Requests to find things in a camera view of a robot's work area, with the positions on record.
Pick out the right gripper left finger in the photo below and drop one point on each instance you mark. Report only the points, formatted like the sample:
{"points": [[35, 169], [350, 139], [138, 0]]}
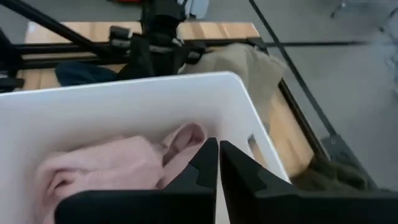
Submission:
{"points": [[140, 207]]}

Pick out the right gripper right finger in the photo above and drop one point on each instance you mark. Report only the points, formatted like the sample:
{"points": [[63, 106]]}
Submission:
{"points": [[280, 205]]}

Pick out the black garment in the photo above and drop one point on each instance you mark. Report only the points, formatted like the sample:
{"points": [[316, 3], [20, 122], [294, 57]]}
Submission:
{"points": [[136, 73]]}

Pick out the pink shirt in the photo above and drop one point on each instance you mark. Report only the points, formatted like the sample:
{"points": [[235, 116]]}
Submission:
{"points": [[109, 165]]}

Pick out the dark olive garment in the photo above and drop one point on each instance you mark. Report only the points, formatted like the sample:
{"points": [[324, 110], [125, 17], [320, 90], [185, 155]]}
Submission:
{"points": [[329, 177]]}

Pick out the white plastic laundry basket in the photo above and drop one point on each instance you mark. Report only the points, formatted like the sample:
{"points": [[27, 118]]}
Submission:
{"points": [[124, 105]]}

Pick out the dark navy garment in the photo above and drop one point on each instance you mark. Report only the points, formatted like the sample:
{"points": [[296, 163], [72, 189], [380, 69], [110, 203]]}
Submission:
{"points": [[81, 74]]}

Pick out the beige hooded garment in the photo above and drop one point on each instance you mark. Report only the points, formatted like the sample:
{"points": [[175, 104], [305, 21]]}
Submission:
{"points": [[248, 71]]}

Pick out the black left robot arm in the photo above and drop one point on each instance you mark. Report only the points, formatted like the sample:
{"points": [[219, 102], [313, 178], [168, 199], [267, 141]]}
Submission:
{"points": [[161, 15]]}

